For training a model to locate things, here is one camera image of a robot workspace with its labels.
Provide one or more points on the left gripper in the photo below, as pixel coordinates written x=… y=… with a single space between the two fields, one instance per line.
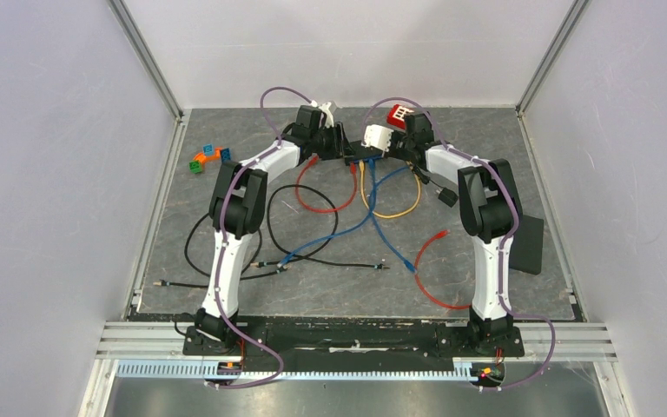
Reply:
x=340 y=148

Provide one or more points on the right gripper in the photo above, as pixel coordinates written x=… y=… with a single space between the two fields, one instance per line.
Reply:
x=394 y=136

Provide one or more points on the black network switch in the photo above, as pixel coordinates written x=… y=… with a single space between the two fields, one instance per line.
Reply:
x=355 y=152

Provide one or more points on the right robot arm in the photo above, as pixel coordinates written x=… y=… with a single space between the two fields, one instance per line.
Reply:
x=488 y=211

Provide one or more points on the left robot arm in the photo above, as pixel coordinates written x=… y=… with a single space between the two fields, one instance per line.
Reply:
x=237 y=209

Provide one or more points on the red keypad box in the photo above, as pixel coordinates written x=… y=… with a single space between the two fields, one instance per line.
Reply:
x=397 y=114

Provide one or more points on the black flat plate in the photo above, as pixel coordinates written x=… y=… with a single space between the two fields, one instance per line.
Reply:
x=527 y=248

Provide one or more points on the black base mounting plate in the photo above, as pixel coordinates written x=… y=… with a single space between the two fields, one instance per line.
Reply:
x=358 y=345

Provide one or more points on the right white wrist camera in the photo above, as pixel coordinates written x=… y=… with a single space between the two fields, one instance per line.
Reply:
x=377 y=137

